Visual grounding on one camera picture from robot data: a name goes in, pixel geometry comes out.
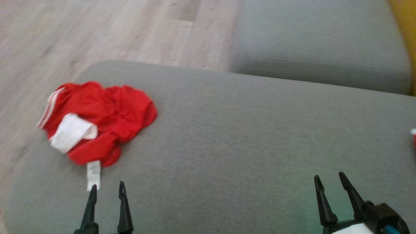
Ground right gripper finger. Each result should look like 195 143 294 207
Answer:
314 175 338 227
339 172 370 221

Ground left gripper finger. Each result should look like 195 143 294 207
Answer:
117 181 134 234
81 184 98 228

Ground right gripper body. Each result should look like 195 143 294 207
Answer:
321 201 378 234

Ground red shorts with white pocket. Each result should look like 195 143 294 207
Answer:
37 81 158 191

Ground large grey sofa seat cushion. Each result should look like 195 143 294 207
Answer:
3 60 416 234

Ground small grey sofa cushion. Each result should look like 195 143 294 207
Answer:
229 0 413 95

